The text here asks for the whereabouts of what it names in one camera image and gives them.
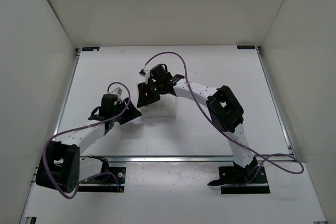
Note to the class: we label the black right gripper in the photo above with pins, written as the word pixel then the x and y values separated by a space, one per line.
pixel 145 99

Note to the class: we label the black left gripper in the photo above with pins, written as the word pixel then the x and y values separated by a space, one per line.
pixel 131 113

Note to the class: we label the white skirt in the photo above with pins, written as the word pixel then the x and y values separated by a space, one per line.
pixel 166 106

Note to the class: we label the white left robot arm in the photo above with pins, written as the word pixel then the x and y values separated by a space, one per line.
pixel 59 166

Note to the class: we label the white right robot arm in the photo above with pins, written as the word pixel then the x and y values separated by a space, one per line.
pixel 225 112

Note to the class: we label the blue left corner label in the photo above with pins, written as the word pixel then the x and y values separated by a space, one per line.
pixel 90 49

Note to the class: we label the blue corner label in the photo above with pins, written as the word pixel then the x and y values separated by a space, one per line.
pixel 245 47
pixel 90 49

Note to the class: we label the blue right corner label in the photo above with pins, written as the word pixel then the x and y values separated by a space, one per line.
pixel 245 47

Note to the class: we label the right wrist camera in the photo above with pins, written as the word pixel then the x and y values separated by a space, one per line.
pixel 145 74

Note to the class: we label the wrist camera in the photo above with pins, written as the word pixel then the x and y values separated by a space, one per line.
pixel 116 91
pixel 145 74

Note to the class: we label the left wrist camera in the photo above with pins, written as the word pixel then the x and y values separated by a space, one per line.
pixel 116 91

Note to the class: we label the aluminium table edge rail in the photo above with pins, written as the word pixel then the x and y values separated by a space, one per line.
pixel 173 159

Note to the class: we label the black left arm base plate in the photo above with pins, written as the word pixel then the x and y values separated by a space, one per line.
pixel 112 180

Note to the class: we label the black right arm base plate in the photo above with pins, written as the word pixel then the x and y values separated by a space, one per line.
pixel 232 182

